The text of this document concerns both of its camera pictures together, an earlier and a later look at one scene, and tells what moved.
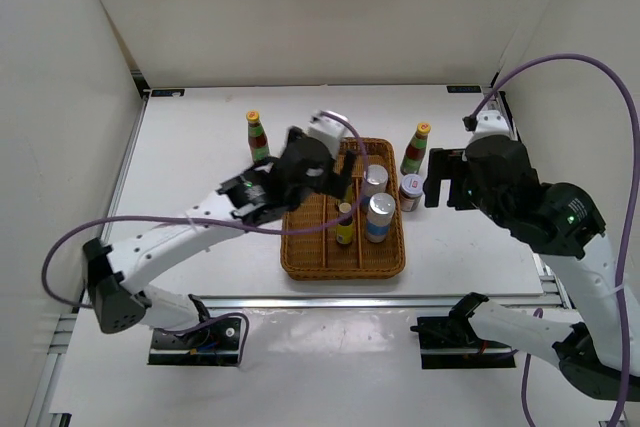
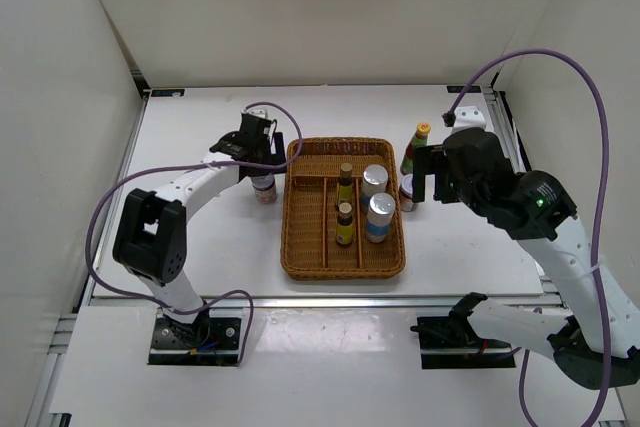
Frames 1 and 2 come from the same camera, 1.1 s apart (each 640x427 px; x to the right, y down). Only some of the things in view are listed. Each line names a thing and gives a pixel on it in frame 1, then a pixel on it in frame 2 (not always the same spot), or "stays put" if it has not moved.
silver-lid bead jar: [379, 214] stays put
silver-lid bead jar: [374, 181] stays put
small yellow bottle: [344, 230] stays put
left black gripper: [332, 183] → [274, 159]
